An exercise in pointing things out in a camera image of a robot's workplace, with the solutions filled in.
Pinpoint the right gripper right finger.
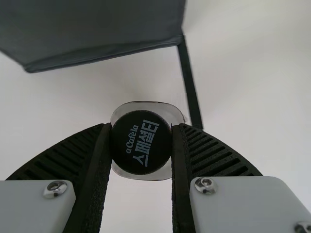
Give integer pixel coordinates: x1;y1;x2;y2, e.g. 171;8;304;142
170;122;311;233

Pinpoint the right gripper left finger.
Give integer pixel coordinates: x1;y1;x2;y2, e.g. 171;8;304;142
0;122;114;233

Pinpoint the dark coffee bottle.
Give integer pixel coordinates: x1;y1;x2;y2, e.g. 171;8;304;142
110;100;187;182

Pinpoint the black strip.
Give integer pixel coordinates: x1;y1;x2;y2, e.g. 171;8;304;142
178;35;204;131

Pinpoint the dark grey bag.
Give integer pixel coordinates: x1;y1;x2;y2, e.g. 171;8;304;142
0;0;188;74

